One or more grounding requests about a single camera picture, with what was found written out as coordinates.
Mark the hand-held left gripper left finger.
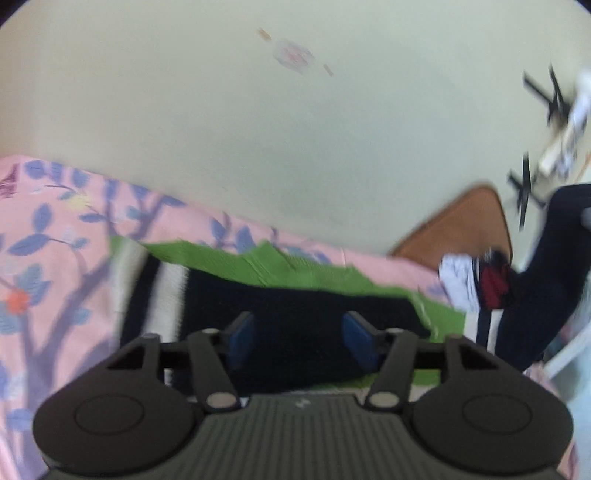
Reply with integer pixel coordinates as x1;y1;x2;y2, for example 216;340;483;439
106;311;257;412

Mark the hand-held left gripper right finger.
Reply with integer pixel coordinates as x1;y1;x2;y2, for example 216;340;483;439
342;310;504;412

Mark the green and black knit sweater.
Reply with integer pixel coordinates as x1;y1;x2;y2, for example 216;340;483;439
113;237;467;395

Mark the white cloth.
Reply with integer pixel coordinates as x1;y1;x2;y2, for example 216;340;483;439
438;253;482;315

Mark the red and dark garment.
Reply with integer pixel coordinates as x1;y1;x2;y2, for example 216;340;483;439
475;248;514;311

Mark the brown wooden board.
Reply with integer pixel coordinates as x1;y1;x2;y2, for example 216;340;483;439
390;184;513;274

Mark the pink tree print bedsheet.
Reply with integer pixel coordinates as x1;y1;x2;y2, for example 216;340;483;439
0;154;580;480

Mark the dark navy garment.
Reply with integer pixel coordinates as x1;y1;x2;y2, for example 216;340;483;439
496;184;591;372

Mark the black metal rack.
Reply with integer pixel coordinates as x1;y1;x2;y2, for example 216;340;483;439
507;64;574;229

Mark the white blurred object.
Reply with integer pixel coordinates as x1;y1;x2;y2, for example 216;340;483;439
539;68;591;182

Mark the pink round wall sticker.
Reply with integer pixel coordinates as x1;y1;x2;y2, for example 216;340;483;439
257;28;335;77

